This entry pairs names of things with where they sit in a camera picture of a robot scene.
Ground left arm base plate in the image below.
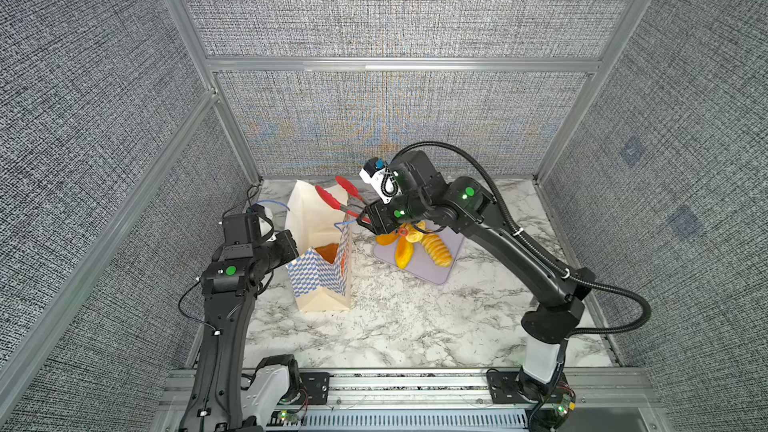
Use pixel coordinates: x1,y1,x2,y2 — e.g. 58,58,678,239
279,372,331,408

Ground blue checkered paper bag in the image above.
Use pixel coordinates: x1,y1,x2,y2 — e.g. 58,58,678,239
258,180,354,313

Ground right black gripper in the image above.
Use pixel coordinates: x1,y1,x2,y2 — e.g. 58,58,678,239
355,190,434,234

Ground red kitchen tongs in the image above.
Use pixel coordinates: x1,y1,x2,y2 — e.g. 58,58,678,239
314,175,410,239

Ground lilac plastic tray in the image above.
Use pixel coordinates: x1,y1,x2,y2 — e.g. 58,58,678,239
373,227,467,286

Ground ridged yellow spiral bread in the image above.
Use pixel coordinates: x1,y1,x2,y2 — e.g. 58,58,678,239
420,233,453,268

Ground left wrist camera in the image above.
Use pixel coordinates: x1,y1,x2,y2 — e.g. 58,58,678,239
221,204,276,246

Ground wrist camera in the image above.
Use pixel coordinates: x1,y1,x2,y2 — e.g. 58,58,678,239
358,149,445,205
221,204,276,246

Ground golden oval bread roll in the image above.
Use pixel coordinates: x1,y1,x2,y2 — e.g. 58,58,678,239
407,222,429,234

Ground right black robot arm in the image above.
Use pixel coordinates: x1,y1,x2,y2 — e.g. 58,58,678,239
357,173,592,402

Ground black corrugated cable conduit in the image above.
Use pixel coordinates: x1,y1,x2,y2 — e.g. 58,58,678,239
389,140,653,337

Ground aluminium front rail frame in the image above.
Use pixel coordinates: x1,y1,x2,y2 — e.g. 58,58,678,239
149,367,673,432

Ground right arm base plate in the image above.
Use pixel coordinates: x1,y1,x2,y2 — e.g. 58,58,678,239
485,368,539,405

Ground long orange baguette bread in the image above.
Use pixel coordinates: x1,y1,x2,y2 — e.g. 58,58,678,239
376,233,398,246

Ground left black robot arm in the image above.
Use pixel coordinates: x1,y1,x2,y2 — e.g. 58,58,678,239
178,230,298,431

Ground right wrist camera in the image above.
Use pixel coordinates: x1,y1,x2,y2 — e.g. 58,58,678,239
358,149,445,205

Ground dark orange oval bread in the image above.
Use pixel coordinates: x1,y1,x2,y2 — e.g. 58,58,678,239
315,243,339,264

